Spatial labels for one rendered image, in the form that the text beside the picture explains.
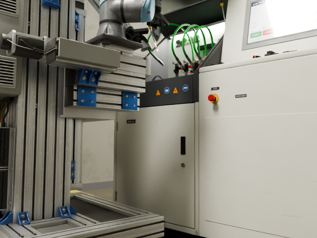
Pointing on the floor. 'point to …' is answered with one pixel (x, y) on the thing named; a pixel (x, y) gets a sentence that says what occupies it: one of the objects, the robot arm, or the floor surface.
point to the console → (258, 141)
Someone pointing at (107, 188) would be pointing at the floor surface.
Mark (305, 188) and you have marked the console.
